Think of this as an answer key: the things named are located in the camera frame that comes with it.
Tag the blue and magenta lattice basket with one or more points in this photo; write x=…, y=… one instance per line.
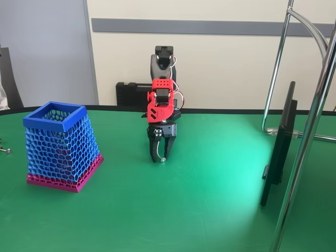
x=63, y=147

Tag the grey wall rail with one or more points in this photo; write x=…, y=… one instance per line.
x=210, y=27

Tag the white fabric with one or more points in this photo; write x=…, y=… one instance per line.
x=4, y=97

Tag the chrome tube stand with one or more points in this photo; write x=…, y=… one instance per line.
x=300, y=168

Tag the clear plastic bracket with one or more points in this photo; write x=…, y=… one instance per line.
x=273, y=130

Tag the black LED light panel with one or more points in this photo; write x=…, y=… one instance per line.
x=279, y=152

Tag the white stick with clear tip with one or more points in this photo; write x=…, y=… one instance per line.
x=163, y=159

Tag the dark chair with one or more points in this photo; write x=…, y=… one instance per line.
x=10, y=86

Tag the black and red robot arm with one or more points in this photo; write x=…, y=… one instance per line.
x=160, y=110

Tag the black plastic tool case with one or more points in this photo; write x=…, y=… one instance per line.
x=131, y=94

